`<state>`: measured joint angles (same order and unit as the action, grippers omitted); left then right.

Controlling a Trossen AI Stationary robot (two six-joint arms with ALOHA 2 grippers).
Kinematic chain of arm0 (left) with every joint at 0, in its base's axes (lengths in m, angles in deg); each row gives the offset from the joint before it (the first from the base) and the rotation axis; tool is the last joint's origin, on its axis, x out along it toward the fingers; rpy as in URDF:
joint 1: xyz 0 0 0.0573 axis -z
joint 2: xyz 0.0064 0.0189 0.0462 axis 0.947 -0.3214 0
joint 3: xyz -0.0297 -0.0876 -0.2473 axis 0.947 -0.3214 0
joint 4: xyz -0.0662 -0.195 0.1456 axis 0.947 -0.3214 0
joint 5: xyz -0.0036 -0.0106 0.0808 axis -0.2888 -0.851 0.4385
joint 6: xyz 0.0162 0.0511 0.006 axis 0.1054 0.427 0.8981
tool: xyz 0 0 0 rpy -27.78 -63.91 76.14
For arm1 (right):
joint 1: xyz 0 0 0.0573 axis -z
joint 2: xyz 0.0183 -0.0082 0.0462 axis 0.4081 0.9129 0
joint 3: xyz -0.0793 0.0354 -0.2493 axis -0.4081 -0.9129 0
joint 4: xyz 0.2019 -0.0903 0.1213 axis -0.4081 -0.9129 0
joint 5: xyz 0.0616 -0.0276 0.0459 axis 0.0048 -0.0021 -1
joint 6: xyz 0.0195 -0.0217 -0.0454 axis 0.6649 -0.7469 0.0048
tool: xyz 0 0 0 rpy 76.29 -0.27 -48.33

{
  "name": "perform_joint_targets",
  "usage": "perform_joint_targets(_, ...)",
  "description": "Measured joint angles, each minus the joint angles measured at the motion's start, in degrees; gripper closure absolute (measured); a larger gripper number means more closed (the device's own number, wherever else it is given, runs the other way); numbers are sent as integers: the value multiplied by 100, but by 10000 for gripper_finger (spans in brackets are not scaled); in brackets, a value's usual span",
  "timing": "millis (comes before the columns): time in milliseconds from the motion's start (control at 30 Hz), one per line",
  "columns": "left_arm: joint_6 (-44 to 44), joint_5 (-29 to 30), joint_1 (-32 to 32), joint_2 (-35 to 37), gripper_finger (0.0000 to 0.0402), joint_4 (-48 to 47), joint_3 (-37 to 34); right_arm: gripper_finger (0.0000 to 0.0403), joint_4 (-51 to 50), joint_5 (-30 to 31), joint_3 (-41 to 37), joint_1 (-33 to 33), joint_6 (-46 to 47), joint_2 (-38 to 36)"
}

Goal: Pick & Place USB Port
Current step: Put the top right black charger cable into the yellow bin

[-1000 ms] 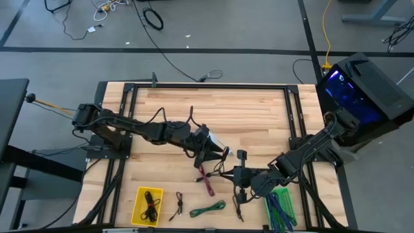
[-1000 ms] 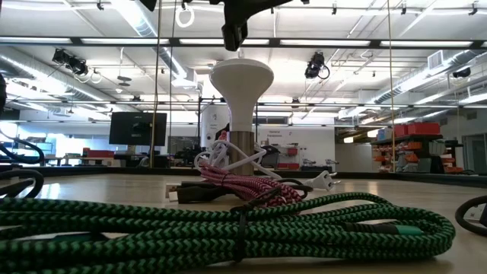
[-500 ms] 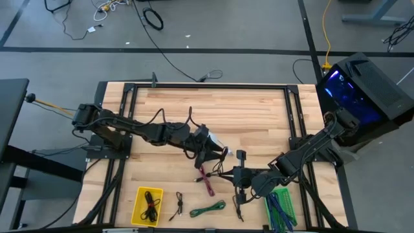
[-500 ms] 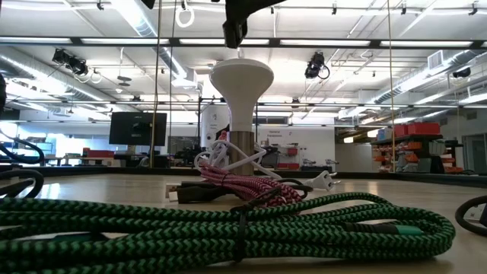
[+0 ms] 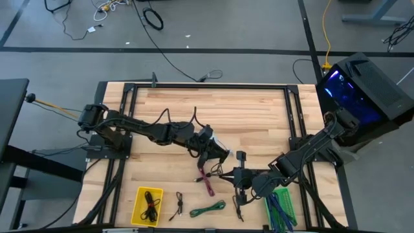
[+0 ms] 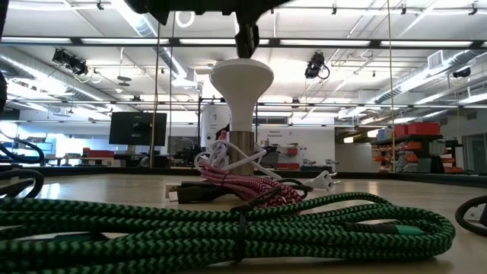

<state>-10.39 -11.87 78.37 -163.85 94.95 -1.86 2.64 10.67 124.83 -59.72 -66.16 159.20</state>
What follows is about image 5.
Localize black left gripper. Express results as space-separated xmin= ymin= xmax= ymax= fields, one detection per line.
xmin=187 ymin=124 xmax=231 ymax=164

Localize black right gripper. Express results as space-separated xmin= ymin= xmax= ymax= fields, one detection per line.
xmin=219 ymin=150 xmax=257 ymax=191

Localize black USB cable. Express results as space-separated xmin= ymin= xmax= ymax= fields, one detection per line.
xmin=208 ymin=161 xmax=224 ymax=178

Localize blue braided cable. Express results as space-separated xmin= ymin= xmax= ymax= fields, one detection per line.
xmin=266 ymin=193 xmax=295 ymax=233

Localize small black cable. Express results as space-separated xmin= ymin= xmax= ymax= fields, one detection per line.
xmin=168 ymin=191 xmax=184 ymax=222

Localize green plastic basket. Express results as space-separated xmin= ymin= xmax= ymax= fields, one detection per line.
xmin=264 ymin=187 xmax=298 ymax=233

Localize yellow plastic basket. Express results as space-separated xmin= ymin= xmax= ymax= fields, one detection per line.
xmin=130 ymin=186 xmax=164 ymax=228

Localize black computer tower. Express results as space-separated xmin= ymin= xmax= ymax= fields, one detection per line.
xmin=315 ymin=52 xmax=414 ymax=147

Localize wooden stick black knob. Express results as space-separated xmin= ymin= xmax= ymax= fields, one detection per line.
xmin=25 ymin=93 xmax=82 ymax=119

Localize grey desk leg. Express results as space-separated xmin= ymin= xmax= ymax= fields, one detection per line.
xmin=341 ymin=0 xmax=414 ymax=27

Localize black desk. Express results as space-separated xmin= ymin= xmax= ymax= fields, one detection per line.
xmin=0 ymin=78 xmax=84 ymax=230

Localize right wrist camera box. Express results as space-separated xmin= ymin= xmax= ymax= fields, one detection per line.
xmin=235 ymin=186 xmax=247 ymax=207

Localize green braided cable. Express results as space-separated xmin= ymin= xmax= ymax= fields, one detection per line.
xmin=189 ymin=199 xmax=227 ymax=218

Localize black aluminium table frame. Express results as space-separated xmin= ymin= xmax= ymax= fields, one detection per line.
xmin=96 ymin=71 xmax=349 ymax=229

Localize long black floor cable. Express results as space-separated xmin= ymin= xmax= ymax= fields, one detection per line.
xmin=131 ymin=0 xmax=224 ymax=83

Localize yellow floor cable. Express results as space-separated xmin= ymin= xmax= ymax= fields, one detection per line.
xmin=321 ymin=0 xmax=334 ymax=71

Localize black coiled floor cable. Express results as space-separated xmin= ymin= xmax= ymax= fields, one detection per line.
xmin=142 ymin=6 xmax=164 ymax=32

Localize black cable white adapter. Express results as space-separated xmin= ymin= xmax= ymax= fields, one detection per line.
xmin=61 ymin=3 xmax=104 ymax=41

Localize white floor cables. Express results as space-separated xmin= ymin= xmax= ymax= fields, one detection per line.
xmin=93 ymin=0 xmax=130 ymax=22

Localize black floor cable bundle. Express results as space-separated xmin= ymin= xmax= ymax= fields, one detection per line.
xmin=382 ymin=15 xmax=414 ymax=52

